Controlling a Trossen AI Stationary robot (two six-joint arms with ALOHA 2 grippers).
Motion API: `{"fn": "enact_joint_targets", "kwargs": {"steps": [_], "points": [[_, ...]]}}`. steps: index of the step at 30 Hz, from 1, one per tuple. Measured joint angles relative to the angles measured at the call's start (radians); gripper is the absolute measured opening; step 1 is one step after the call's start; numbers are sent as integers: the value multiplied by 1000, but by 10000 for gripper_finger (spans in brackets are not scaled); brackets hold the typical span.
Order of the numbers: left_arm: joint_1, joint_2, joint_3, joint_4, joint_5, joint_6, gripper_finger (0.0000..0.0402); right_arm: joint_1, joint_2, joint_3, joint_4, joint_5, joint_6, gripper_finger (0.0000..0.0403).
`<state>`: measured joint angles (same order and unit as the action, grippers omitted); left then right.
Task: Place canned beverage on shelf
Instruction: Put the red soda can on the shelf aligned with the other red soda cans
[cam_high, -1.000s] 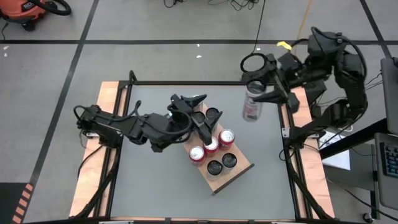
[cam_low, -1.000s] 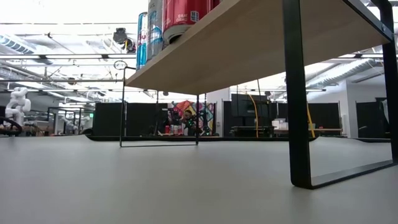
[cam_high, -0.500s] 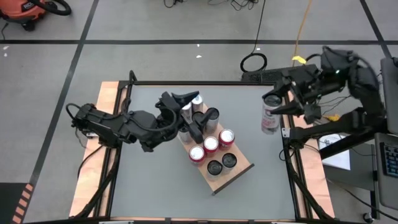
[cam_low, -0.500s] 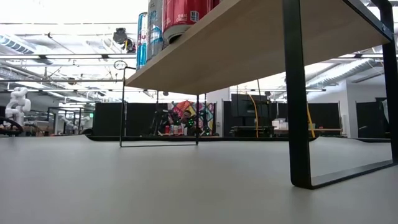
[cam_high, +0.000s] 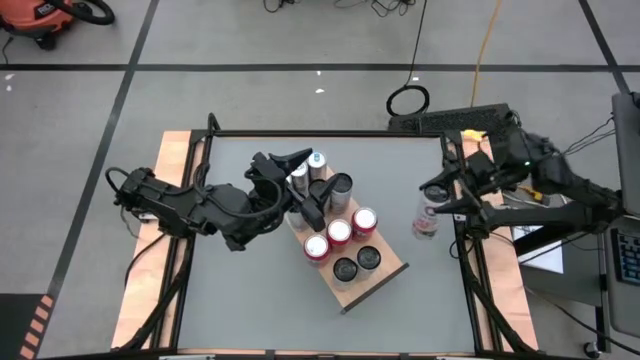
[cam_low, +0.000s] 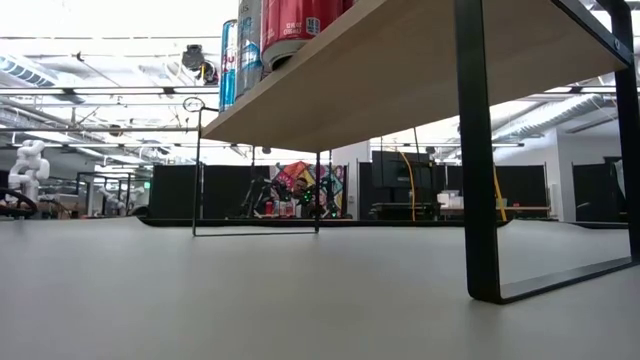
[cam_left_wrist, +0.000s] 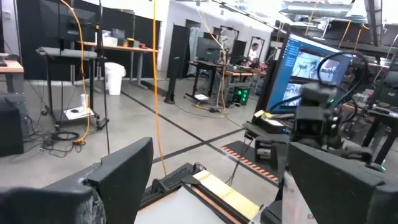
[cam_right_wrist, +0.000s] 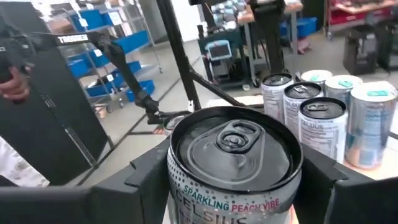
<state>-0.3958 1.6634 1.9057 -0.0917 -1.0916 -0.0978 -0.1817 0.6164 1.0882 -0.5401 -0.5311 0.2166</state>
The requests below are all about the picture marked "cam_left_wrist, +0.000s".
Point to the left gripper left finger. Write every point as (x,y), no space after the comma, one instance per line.
(93,193)

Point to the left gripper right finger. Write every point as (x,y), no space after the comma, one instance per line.
(348,193)

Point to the silver black-top Celsius can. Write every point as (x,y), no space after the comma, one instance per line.
(295,205)

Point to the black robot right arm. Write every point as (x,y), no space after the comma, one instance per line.
(320,93)

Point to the white paper sheet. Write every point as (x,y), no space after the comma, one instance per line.
(77,113)

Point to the black work desk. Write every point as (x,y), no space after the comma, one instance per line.
(382,113)

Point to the white cup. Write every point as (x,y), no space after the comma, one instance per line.
(84,100)

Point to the grey equipment cart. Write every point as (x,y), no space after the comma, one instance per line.
(267,146)

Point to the black floor box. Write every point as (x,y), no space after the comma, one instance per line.
(11,127)

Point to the white bucket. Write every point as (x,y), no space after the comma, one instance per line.
(114,77)

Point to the black mat orange stripes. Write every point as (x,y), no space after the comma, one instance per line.
(239,149)

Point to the wooden table side board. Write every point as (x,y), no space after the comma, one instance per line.
(227,194)

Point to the grey monitor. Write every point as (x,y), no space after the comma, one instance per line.
(298,62)

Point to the black rolling stand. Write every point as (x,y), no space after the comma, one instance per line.
(68,53)

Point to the green-lit computer case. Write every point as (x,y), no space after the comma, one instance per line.
(242,95)

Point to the long wooden table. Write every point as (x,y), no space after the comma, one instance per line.
(124,48)

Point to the wooden desk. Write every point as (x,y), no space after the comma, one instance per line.
(11,66)

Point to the white storage containers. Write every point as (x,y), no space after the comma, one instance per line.
(109,39)

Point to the small coloured containers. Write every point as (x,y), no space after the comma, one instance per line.
(133,43)

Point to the black partition panel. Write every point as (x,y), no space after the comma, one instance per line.
(146,34)

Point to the person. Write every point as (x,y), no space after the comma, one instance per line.
(253,53)

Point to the black display screens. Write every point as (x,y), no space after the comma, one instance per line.
(62,25)

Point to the black desk monitor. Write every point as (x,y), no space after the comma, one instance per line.
(207,48)

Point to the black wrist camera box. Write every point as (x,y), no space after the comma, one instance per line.
(311,124)

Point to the black table frame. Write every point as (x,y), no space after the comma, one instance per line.
(189,180)

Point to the black standing post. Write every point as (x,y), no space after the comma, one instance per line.
(174,81)

